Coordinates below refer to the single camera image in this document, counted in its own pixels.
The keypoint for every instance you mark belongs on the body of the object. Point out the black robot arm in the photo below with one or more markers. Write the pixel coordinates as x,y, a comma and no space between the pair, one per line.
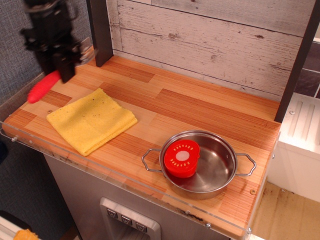
45,4

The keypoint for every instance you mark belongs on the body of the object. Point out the dark left upright post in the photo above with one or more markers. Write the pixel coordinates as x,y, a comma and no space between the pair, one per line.
100,31

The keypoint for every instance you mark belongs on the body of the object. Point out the silver dispenser button panel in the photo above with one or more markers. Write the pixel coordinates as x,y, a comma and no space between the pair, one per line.
123,223

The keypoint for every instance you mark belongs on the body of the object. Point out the stainless steel pot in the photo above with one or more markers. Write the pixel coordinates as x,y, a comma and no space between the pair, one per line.
216,167

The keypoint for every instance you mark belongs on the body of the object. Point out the red toy tomato half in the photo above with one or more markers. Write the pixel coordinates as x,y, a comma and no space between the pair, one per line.
181,158

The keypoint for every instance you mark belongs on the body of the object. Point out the clear acrylic edge guard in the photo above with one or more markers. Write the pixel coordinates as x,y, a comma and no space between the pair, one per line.
146,182

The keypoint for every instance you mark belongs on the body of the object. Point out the red handled metal fork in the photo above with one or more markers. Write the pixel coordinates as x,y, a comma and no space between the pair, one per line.
40,89

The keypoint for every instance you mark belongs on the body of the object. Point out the white toy sink unit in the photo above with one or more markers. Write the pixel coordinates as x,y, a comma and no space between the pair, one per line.
295,163

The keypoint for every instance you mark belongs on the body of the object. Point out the dark right upright post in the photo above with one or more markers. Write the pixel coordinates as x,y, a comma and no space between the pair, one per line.
302,54

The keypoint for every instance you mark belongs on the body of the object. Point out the orange object bottom left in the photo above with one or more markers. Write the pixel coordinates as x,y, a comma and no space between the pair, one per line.
25,234

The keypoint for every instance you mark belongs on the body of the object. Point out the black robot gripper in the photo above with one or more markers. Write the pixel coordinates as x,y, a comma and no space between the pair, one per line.
50,39

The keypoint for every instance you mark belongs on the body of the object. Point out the dark upright post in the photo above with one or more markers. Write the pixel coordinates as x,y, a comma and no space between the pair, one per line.
100,31
302,54

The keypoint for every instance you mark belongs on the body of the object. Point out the yellow folded cloth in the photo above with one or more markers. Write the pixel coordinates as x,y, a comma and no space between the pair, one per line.
90,122

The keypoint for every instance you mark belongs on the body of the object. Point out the grey toy kitchen cabinet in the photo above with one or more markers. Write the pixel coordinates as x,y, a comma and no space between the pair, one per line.
82,193

